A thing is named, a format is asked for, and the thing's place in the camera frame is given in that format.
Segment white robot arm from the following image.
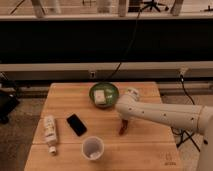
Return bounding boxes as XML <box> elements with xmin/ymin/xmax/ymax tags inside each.
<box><xmin>115</xmin><ymin>87</ymin><xmax>213</xmax><ymax>171</ymax></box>

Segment green bowl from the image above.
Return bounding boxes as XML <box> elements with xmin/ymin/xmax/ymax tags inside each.
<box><xmin>89</xmin><ymin>82</ymin><xmax>119</xmax><ymax>108</ymax></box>

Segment white block in bowl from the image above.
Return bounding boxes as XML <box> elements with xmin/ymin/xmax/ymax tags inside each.
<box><xmin>94</xmin><ymin>90</ymin><xmax>106</xmax><ymax>105</ymax></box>

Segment black smartphone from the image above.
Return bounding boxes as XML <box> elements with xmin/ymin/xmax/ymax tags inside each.
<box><xmin>67</xmin><ymin>114</ymin><xmax>87</xmax><ymax>136</ymax></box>

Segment clear plastic cup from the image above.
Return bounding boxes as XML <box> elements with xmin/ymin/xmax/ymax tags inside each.
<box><xmin>81</xmin><ymin>136</ymin><xmax>105</xmax><ymax>161</ymax></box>

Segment white plastic bottle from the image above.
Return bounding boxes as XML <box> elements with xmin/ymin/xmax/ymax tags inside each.
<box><xmin>43</xmin><ymin>115</ymin><xmax>57</xmax><ymax>155</ymax></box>

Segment dark object at left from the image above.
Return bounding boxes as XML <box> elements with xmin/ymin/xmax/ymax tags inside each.
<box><xmin>0</xmin><ymin>72</ymin><xmax>20</xmax><ymax>125</ymax></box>

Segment black hanging cable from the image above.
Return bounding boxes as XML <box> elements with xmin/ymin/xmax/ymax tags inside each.
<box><xmin>105</xmin><ymin>6</ymin><xmax>143</xmax><ymax>83</ymax></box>

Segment black floor cables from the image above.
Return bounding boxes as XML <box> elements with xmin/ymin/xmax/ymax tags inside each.
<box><xmin>171</xmin><ymin>74</ymin><xmax>202</xmax><ymax>153</ymax></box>

